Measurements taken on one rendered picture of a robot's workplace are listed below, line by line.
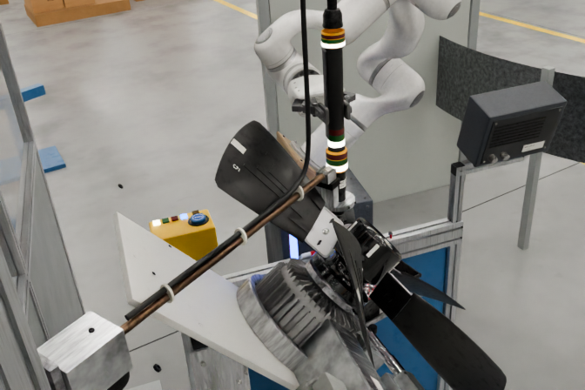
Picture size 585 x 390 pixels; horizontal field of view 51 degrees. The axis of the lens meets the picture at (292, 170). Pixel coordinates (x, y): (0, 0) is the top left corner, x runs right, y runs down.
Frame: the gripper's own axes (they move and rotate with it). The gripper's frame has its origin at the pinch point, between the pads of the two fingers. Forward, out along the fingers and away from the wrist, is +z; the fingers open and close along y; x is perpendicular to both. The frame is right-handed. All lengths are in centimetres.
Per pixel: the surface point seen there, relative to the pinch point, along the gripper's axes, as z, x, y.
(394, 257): 15.3, -25.9, -5.4
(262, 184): 3.6, -10.2, 16.5
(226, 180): 6.0, -6.5, 23.6
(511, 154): -33, -40, -69
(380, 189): -180, -137, -100
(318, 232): 7.1, -21.8, 7.1
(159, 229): -36, -40, 35
